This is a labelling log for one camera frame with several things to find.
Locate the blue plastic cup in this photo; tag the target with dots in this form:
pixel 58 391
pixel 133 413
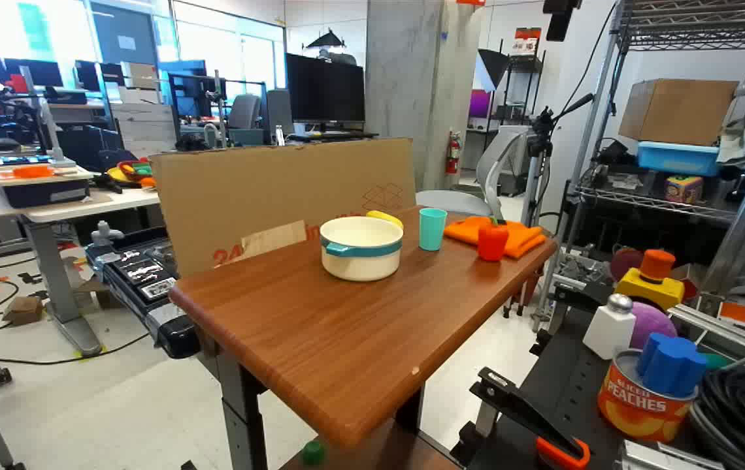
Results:
pixel 432 230

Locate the white pot with teal band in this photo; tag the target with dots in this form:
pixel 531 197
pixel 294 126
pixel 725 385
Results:
pixel 363 254

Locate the orange folded cloth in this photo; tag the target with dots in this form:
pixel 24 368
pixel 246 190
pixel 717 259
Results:
pixel 470 230

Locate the wooden table with metal leg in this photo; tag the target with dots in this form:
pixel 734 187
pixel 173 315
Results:
pixel 346 341

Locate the red fire extinguisher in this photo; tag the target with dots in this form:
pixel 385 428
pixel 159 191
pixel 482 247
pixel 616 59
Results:
pixel 454 156

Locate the red toy pepper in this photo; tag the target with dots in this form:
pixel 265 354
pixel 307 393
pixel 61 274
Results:
pixel 492 243

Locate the grey office chair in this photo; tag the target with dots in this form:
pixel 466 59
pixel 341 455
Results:
pixel 486 187

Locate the brown cardboard panel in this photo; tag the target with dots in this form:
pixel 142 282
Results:
pixel 250 200

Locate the large black monitor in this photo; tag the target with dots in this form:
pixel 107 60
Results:
pixel 325 89

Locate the green ball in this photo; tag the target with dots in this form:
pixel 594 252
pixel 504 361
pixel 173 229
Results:
pixel 312 452

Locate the yellow and green toys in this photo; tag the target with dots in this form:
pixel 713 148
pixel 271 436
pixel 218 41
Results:
pixel 133 174

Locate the white shaker bottle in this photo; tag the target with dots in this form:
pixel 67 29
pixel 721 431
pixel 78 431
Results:
pixel 611 329

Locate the yellow block with orange knob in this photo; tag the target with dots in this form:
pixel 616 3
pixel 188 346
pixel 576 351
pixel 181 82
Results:
pixel 656 280

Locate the purple ball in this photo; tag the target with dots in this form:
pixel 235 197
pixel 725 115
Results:
pixel 649 321

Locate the colourful cube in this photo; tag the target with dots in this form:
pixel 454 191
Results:
pixel 684 190

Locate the white desk with grey leg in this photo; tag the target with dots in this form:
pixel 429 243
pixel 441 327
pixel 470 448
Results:
pixel 58 218

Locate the blue plastic bin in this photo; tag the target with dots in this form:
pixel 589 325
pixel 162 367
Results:
pixel 678 160

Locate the orange peaches can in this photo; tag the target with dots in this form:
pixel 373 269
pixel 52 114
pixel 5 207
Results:
pixel 643 405

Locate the blue ridged block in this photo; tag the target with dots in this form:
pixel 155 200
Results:
pixel 671 364

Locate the brown cardboard box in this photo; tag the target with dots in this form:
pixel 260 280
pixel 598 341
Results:
pixel 675 110

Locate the tray with orange plate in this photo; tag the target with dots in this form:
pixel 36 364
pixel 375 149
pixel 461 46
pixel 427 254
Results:
pixel 32 178

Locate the black camera on stand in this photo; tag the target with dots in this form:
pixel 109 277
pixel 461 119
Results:
pixel 551 122

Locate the black rail with tools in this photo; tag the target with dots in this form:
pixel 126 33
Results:
pixel 141 282

